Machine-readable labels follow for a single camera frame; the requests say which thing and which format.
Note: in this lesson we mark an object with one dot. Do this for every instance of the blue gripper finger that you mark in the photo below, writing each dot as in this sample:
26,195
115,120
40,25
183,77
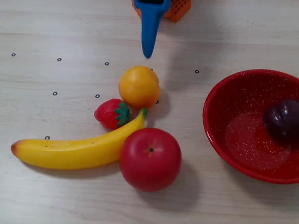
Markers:
149,27

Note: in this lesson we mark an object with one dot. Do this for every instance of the dark purple plum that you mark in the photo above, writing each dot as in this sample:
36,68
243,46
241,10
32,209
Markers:
284,119

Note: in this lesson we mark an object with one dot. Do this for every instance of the red speckled bowl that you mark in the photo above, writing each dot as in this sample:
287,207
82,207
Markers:
239,145

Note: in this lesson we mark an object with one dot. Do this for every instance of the orange fruit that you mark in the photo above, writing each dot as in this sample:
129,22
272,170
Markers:
139,86

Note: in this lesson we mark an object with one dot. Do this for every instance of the red strawberry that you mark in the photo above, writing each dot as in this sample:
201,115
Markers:
107,113

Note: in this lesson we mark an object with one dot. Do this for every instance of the red apple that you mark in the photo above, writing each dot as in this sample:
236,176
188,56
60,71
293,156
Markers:
149,161

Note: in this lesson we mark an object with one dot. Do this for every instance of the yellow banana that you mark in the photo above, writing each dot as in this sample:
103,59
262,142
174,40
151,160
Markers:
70,153

